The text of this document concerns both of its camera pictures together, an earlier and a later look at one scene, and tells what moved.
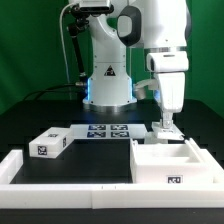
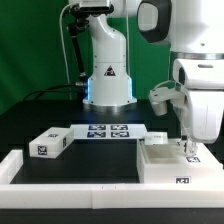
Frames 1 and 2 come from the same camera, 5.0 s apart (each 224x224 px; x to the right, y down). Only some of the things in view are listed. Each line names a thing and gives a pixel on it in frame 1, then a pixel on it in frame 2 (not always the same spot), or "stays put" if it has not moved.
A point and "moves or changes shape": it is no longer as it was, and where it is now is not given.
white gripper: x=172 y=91 to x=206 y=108
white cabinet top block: x=51 y=142 stays put
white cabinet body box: x=169 y=163 moves or changes shape
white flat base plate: x=107 y=131 stays put
